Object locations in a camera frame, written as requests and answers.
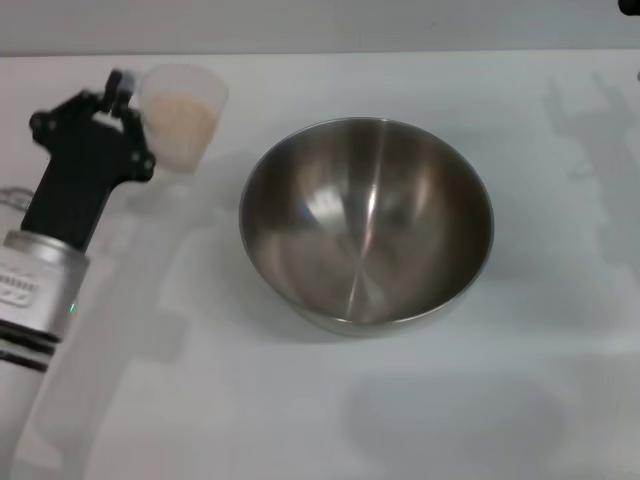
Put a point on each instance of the white rice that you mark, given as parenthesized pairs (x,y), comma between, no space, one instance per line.
(180,130)

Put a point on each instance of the stainless steel bowl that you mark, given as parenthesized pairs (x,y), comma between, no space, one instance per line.
(365,230)

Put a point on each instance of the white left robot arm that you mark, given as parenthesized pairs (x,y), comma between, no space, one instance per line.
(40,280)

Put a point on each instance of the clear plastic measuring cup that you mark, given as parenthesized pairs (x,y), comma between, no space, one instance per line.
(185,125)

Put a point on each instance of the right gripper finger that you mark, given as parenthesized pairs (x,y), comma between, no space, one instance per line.
(630,6)

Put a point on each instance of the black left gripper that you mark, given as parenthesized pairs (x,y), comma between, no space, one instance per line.
(85,165)

